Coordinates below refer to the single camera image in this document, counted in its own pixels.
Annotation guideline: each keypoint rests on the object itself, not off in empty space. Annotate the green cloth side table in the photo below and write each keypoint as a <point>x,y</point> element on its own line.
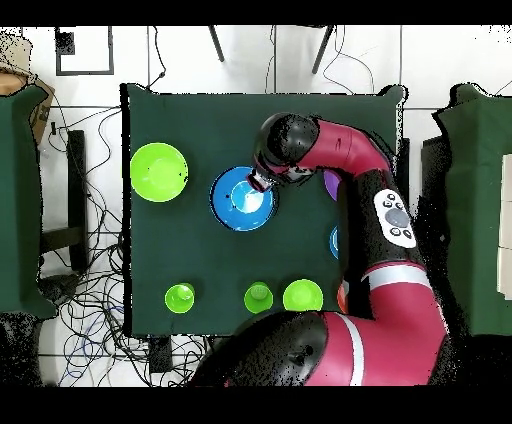
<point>18,200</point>
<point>480,180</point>

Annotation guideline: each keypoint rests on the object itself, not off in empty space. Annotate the large green bowl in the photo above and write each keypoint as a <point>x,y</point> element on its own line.
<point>158,172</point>

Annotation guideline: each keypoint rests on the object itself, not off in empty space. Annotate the black floor stand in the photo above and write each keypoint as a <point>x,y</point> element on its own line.
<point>78,180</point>

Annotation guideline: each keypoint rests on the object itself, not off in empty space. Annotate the green stepped cup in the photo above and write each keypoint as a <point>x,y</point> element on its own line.
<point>179,298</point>

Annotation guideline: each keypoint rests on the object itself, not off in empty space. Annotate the dark green tablecloth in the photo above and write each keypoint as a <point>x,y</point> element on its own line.
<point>200,260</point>

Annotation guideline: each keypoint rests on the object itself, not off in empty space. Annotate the small blue bowl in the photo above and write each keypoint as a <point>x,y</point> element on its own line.
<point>334,242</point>

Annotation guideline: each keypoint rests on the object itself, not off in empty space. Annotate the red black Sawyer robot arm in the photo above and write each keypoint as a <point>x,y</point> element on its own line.
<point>380,320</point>

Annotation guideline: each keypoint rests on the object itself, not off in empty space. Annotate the black box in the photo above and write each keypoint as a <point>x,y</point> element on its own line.
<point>434,172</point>

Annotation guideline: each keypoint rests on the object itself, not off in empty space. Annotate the grey stand base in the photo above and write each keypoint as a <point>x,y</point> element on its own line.
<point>58,286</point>

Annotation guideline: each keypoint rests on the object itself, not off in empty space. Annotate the black tripod leg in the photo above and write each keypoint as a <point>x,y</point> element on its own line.
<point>323,50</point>
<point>216,44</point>

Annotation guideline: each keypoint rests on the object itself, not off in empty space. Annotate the orange bowl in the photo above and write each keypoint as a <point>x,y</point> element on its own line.
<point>341,298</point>

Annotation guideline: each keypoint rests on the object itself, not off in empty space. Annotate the small light green bowl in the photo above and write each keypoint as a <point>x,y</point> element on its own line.
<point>302,296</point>

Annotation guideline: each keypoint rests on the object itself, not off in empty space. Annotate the large blue bowl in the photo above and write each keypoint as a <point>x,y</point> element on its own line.
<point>236,208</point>

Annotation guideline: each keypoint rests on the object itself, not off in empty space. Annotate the purple bowl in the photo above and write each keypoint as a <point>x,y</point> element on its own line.
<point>331,184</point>

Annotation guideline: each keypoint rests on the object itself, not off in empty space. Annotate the brown cardboard box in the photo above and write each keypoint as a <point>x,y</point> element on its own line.
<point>40,108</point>

